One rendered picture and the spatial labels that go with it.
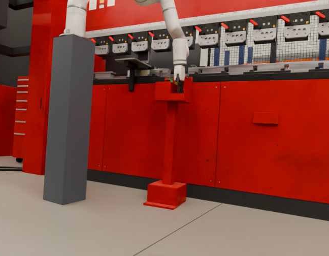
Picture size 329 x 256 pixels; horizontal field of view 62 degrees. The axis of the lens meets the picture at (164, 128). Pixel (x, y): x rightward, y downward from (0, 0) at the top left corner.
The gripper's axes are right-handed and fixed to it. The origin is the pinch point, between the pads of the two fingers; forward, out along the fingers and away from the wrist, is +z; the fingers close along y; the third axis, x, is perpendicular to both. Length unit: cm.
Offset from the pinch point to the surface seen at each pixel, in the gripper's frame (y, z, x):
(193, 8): -42, -63, -2
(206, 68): -36.1, -16.3, 9.7
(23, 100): -63, 3, -208
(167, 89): 6.2, -0.3, -6.3
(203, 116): -19.2, 18.7, 10.6
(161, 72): -44, -17, -30
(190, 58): -94, -34, -20
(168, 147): 6.1, 37.3, -6.5
